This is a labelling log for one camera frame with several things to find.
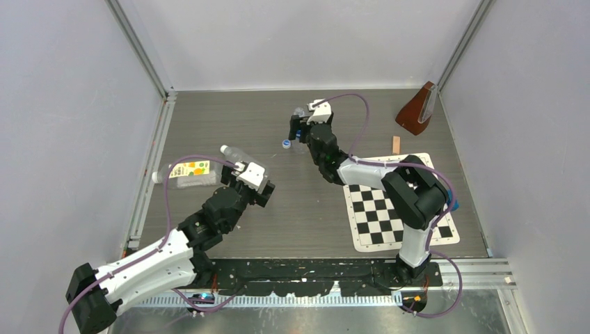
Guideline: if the brown wooden metronome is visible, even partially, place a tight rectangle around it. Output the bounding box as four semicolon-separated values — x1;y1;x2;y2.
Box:
395;81;438;136

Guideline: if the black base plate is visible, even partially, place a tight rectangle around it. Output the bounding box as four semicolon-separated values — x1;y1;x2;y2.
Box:
186;258;443;297

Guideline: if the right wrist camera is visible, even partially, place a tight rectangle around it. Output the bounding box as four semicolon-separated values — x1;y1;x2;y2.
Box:
307;100;333;125

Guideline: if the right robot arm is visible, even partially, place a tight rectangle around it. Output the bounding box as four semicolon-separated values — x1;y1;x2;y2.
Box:
288;114;456;286

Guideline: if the fruit label plastic bottle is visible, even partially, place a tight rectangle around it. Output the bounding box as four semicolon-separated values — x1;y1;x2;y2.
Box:
151;160;223;189

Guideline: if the small wooden block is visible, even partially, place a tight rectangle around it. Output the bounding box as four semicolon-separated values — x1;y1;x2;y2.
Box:
392;136;401;155

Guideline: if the clear plastic bottle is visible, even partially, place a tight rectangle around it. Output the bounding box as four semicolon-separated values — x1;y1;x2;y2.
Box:
220;145;260;171

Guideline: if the blue brick toy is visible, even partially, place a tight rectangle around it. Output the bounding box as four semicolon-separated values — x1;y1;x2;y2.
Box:
445;189;459;212

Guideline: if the blue label water bottle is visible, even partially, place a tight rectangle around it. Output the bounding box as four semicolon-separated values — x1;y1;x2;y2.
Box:
291;107;308;154

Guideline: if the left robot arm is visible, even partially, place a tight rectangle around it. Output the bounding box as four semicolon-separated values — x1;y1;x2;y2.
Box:
58;161;275;333

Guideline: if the aluminium front rail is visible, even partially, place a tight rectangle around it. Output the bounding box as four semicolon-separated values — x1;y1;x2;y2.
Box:
136;292;402;308

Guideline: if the checkerboard mat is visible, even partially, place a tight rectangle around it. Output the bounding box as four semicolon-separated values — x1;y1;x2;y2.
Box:
343;154;461;253

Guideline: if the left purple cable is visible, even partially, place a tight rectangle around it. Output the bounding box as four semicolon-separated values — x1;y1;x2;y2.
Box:
57;154;245;334

